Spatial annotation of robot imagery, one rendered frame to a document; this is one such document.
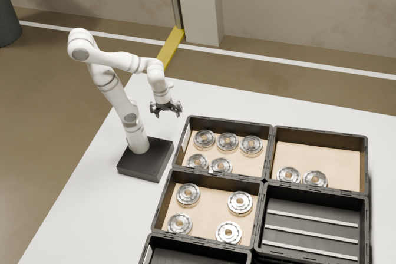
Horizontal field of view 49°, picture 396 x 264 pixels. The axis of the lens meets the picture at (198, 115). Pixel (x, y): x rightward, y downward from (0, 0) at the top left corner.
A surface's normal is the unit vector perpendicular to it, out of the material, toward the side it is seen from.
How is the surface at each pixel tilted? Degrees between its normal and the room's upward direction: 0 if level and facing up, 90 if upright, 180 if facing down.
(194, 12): 90
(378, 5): 90
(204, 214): 0
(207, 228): 0
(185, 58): 0
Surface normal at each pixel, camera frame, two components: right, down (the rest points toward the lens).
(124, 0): -0.33, 0.74
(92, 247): -0.10, -0.66
